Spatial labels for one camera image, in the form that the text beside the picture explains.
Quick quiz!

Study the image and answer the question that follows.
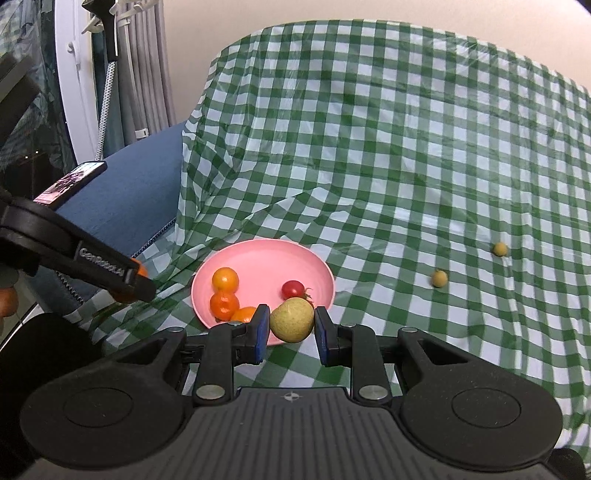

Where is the large orange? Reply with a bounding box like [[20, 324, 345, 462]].
[[132, 258, 148, 277]]

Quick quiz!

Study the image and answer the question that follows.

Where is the orange cherry tomato cluster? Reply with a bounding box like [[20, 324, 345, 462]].
[[209, 290, 240, 321]]

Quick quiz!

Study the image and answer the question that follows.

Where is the green olive fruit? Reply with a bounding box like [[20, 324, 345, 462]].
[[431, 270, 449, 288], [270, 297, 315, 343], [493, 242, 508, 257]]

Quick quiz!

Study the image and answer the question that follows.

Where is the red cherry tomato cluster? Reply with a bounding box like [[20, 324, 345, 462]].
[[280, 280, 308, 300]]

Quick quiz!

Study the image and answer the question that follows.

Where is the blue cushion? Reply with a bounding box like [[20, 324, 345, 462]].
[[27, 120, 187, 315]]

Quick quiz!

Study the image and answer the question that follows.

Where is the pink round plate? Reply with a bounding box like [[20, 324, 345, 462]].
[[190, 239, 335, 345]]

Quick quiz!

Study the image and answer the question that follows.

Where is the black smartphone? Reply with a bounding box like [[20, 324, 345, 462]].
[[34, 161, 107, 210]]

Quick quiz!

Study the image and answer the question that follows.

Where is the grey curtain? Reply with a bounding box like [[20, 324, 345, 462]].
[[88, 1, 175, 159]]

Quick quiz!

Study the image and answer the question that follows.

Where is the green white checkered cloth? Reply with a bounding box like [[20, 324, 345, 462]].
[[70, 20, 590, 457]]

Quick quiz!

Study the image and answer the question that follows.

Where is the white clip holder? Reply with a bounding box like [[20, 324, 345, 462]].
[[82, 0, 159, 34]]

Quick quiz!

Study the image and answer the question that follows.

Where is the braided grey lamp cable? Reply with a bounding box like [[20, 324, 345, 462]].
[[97, 62, 116, 160]]

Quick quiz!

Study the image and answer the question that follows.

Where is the white door frame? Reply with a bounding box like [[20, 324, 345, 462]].
[[54, 0, 98, 163]]

